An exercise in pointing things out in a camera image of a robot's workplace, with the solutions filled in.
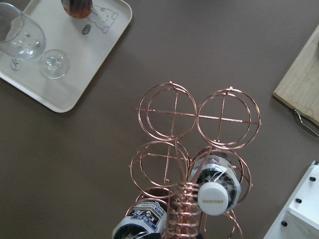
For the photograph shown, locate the wooden cutting board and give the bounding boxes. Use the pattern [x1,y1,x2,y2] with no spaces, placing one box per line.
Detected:
[273,27,319,136]

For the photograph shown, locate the copper wire bottle basket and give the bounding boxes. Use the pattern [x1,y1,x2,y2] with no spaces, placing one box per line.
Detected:
[130,82,261,239]

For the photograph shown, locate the wine glass on tray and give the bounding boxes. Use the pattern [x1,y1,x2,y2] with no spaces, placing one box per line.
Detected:
[0,2,70,79]

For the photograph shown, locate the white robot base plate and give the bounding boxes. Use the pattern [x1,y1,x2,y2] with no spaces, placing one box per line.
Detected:
[264,160,319,239]

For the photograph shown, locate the cream serving tray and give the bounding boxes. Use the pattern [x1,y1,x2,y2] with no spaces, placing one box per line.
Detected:
[0,0,133,113]

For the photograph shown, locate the tea bottle in basket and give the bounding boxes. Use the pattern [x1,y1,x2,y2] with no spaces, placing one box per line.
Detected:
[112,187,169,239]
[189,153,241,216]

